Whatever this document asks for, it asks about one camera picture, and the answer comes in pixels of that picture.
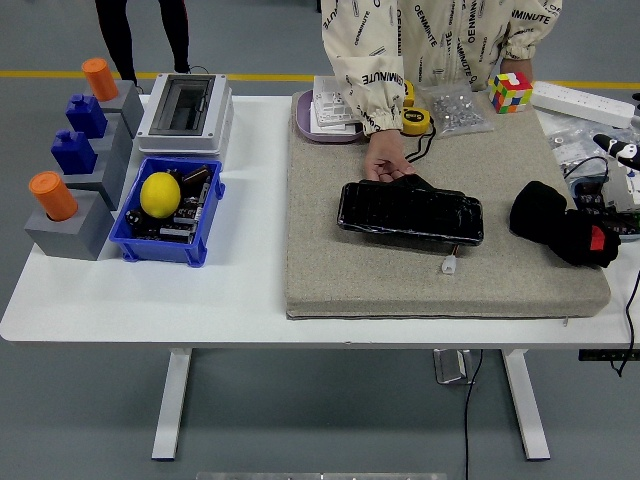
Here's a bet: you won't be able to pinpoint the person's left hand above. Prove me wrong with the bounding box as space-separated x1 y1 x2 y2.
499 57 535 81

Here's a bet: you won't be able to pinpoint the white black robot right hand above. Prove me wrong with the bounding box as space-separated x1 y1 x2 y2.
593 132 640 171

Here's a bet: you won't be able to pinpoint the person's right hand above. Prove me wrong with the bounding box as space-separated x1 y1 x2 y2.
362 130 416 182

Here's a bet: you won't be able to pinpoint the black rag with red tag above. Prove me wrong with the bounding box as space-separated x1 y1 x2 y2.
508 180 623 269

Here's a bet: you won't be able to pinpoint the black table control panel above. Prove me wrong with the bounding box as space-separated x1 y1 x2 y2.
578 348 640 362

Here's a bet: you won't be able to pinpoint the colourful puzzle cube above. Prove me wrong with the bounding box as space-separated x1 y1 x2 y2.
488 71 535 115

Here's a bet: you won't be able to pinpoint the white circuit breaker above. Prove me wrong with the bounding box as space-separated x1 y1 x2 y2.
602 162 640 211

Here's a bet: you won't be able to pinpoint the clear bags of small parts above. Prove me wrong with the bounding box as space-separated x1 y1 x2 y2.
542 112 640 176

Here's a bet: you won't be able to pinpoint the light blue tray of components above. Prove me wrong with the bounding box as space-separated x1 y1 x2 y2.
569 177 640 236

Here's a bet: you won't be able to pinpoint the white power strip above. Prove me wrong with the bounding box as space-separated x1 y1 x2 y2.
529 80 636 129

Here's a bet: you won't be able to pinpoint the clear bag of metal nuts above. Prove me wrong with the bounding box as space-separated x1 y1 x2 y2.
417 82 496 140

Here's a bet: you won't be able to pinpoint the purple tray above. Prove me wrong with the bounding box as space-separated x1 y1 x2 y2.
295 89 366 145

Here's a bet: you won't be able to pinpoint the grey-brown mat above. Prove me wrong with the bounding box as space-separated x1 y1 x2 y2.
284 89 612 321

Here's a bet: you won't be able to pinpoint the brown black rectangular component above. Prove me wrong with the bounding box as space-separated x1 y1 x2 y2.
181 166 212 187

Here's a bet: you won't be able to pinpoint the white electrical distribution box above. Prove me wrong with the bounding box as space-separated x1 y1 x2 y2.
135 72 235 155

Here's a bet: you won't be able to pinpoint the black electronic modules pile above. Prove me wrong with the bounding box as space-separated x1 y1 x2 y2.
130 179 214 246

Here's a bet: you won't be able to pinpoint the yellow lemon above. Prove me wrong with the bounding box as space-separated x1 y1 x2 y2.
139 171 182 219

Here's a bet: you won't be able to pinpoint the blue plastic bin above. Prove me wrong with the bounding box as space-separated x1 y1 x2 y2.
108 155 226 269

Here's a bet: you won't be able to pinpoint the grey block holder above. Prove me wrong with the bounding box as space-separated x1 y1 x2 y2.
23 193 118 262
82 79 146 140
59 142 135 211
89 112 136 159

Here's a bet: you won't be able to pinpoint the white table leg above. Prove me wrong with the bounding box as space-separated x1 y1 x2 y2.
501 348 552 461
150 348 194 461

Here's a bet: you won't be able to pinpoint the person in background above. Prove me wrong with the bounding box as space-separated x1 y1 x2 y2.
93 0 194 97

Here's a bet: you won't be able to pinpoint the orange cylinder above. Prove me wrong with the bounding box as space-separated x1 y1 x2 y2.
81 57 120 102
28 171 80 223

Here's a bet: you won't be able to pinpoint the blue block peg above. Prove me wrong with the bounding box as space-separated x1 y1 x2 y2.
65 93 109 140
50 129 99 176

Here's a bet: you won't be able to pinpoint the thin black cable loop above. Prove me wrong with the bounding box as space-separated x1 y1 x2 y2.
563 155 612 201

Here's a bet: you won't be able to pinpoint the black strap cord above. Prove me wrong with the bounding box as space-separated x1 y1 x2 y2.
403 124 437 164

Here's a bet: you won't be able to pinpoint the white switch plates stack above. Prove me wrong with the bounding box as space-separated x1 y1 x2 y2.
310 74 364 136

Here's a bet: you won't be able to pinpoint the white connector plug with wire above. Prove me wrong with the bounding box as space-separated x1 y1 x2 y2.
440 243 465 276

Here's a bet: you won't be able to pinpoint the black hanging cable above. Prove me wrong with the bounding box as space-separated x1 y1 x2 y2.
613 269 640 377

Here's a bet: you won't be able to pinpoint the metal bracket under table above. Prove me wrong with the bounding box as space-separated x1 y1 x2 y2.
432 348 476 386

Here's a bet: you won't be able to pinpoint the black floor cable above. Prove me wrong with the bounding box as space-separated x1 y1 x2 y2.
462 348 485 480

